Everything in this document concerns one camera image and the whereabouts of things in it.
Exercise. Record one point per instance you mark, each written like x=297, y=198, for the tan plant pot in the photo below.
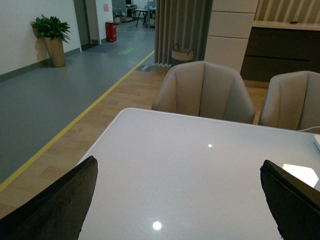
x=55, y=51

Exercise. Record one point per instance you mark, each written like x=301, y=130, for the white pillar cabinet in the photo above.
x=229, y=31

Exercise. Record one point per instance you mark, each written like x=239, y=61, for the beige chair left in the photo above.
x=204, y=89

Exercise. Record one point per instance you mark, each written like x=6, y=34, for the beige chair right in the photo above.
x=292, y=102

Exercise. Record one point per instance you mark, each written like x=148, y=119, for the red bin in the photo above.
x=111, y=31

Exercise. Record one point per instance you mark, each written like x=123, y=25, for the green potted plant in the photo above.
x=51, y=27

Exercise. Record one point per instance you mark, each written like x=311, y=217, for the woven basket with handles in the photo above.
x=181, y=55

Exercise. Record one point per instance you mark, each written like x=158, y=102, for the beige chair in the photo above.
x=292, y=102
x=204, y=89

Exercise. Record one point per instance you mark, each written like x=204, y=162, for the gray curtain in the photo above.
x=182, y=22

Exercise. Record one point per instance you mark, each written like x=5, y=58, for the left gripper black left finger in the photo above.
x=58, y=212

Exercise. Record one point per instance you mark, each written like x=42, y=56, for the dark cabinet with counter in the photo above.
x=276, y=48

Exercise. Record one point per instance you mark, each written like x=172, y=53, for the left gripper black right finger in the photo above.
x=294, y=205

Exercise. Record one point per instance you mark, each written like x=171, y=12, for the background work table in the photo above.
x=147, y=16

